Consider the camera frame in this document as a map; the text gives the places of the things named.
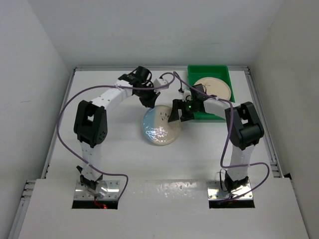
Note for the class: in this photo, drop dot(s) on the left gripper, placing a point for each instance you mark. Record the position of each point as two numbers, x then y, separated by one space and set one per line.
150 102

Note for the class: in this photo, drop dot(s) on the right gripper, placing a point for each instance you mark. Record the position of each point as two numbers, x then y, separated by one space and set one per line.
180 104

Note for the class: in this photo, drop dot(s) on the blue cream plate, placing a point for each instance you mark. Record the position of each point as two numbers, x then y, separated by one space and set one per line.
157 129

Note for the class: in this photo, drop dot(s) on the green cream plate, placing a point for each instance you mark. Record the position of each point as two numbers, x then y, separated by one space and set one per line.
216 87

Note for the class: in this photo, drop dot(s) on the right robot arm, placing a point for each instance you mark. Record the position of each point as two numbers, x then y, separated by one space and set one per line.
244 130

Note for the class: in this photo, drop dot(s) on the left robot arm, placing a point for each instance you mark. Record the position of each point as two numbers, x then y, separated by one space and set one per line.
91 126

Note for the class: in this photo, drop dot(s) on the green plastic bin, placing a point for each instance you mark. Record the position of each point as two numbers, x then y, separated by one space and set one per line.
197 72

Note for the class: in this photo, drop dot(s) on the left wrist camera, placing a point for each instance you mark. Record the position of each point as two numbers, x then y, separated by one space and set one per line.
160 83

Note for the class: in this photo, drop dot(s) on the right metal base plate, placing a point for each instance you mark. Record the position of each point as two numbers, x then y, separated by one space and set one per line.
217 192

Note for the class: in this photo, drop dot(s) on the metal base plate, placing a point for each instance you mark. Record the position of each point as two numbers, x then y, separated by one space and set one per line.
107 190
217 192

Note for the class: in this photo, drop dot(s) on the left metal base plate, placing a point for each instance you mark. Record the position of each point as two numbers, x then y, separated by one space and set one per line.
107 190

